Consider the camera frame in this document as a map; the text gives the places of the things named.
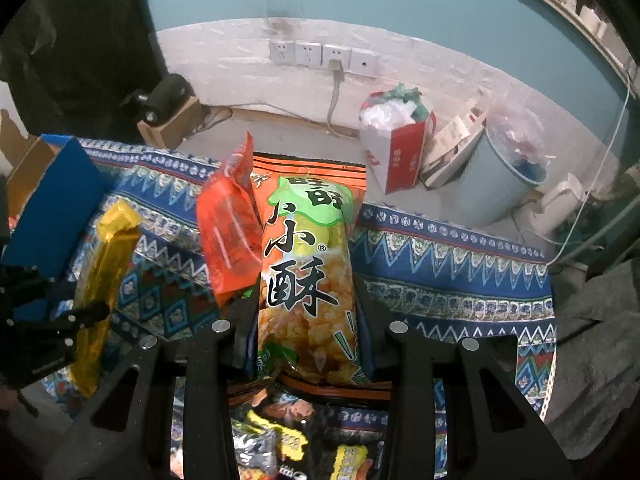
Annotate yellow gold snack packet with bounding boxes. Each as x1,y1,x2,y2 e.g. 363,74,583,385
67,199,144,397

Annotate blue patterned tablecloth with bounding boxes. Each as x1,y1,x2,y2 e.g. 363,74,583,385
40,137,558,480

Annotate black hanging cloth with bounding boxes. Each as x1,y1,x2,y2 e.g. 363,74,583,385
0,0,169,137

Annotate blue cardboard box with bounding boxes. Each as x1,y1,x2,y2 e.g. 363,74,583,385
0,132,113,282

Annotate thin white cable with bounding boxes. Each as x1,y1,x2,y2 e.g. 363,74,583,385
547,67,633,267

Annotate orange green snack bag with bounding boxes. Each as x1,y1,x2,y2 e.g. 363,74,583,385
227,152,396,403

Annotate white kettle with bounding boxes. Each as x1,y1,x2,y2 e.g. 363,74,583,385
515,172,587,247

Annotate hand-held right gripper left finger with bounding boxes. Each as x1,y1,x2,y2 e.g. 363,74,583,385
47,296,266,480

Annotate red orange snack packet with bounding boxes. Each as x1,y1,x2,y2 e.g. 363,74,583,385
195,131,265,308

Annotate white wall socket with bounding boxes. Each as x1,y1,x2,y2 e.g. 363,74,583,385
322,45,351,72
350,49,379,75
270,40,296,64
295,42,324,67

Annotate grey cloth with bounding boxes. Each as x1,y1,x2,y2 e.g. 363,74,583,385
542,260,640,466

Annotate pile of mixed snack packets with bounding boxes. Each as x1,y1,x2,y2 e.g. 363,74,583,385
170,380,441,480

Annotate wall shelf with white items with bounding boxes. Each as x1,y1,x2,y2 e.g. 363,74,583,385
467,0,640,103

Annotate green cable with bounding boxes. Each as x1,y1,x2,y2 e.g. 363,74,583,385
550,195,640,261

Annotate white plug with cable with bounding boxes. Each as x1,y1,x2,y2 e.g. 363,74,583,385
326,59,362,137

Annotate flattened cardboard pieces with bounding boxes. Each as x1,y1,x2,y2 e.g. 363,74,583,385
420,87,493,188

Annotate small brown cardboard box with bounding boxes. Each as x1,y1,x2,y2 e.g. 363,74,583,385
137,95,206,150

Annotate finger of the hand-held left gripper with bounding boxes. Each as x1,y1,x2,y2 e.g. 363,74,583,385
0,265,76,322
10,301,112,348

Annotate white green plastic bag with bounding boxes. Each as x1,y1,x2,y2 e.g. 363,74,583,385
360,84,432,128

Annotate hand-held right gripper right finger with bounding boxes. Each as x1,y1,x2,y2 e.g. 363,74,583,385
352,287,573,480

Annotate light blue bucket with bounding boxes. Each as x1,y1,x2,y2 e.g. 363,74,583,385
462,105,549,227

